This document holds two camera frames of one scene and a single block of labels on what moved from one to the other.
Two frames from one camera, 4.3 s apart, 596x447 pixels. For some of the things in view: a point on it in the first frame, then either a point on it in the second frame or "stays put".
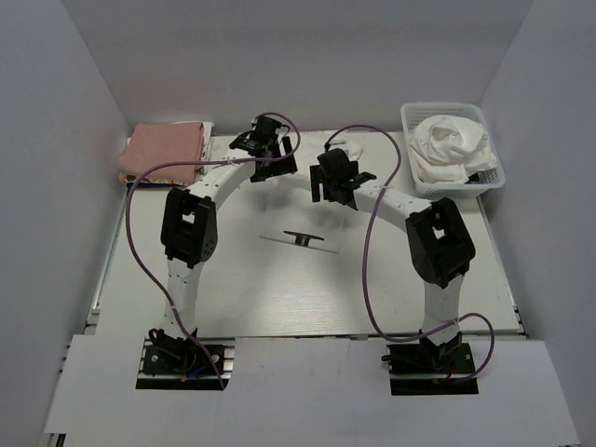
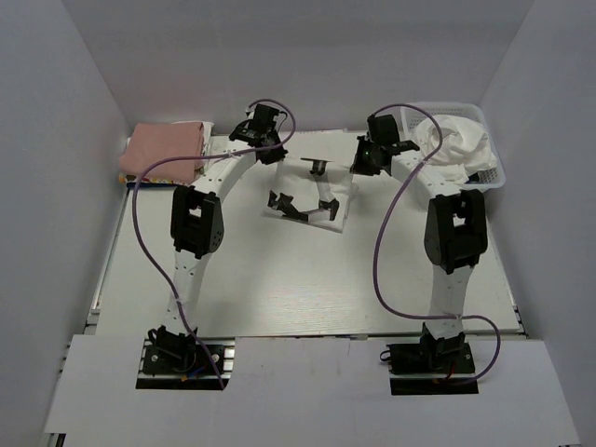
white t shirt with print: (447, 148) stays put
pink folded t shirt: (165, 142) stays put
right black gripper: (315, 181) to (358, 167)
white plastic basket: (487, 179) stays put
